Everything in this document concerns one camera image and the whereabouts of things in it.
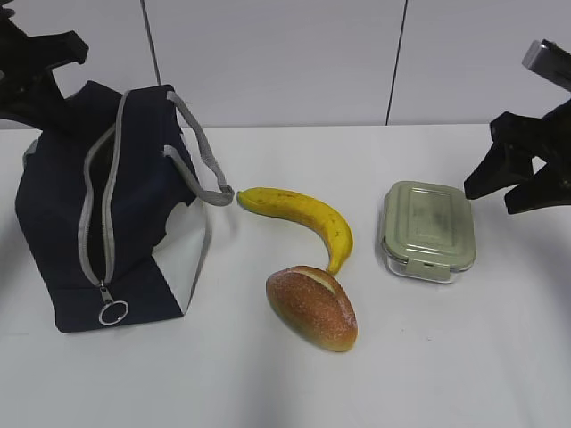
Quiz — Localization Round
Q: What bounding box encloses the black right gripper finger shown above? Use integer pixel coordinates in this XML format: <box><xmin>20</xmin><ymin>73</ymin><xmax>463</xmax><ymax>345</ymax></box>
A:
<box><xmin>504</xmin><ymin>164</ymin><xmax>570</xmax><ymax>214</ymax></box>
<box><xmin>464</xmin><ymin>143</ymin><xmax>513</xmax><ymax>200</ymax></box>

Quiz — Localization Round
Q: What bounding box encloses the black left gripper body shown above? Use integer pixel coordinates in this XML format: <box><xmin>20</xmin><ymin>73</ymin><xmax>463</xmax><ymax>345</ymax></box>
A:
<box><xmin>1</xmin><ymin>8</ymin><xmax>88</xmax><ymax>120</ymax></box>

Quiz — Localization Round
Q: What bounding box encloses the yellow banana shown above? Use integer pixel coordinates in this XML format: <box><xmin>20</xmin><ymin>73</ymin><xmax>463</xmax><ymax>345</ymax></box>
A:
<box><xmin>237</xmin><ymin>187</ymin><xmax>353</xmax><ymax>276</ymax></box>

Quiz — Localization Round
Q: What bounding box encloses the navy blue lunch bag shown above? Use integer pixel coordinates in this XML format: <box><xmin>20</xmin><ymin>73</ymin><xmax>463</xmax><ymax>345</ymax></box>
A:
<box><xmin>15</xmin><ymin>82</ymin><xmax>234</xmax><ymax>333</ymax></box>

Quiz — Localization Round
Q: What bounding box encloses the brown bread roll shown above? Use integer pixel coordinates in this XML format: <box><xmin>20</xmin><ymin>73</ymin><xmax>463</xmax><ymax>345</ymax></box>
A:
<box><xmin>266</xmin><ymin>266</ymin><xmax>358</xmax><ymax>352</ymax></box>

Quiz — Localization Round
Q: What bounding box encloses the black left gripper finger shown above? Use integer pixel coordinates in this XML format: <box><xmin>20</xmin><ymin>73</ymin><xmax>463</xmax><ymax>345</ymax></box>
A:
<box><xmin>34</xmin><ymin>91</ymin><xmax>81</xmax><ymax>136</ymax></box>

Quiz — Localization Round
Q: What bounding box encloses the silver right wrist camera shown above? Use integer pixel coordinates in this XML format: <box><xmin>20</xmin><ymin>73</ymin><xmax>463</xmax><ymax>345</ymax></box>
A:
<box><xmin>522</xmin><ymin>39</ymin><xmax>571</xmax><ymax>91</ymax></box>

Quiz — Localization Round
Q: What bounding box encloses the green lid glass container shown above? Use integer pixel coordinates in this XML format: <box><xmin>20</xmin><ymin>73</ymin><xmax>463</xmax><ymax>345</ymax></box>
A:
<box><xmin>378</xmin><ymin>181</ymin><xmax>476</xmax><ymax>284</ymax></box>

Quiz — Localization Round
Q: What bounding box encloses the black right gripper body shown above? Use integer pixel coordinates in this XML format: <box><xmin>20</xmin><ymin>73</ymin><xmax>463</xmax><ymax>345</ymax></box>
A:
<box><xmin>490</xmin><ymin>100</ymin><xmax>570</xmax><ymax>163</ymax></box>

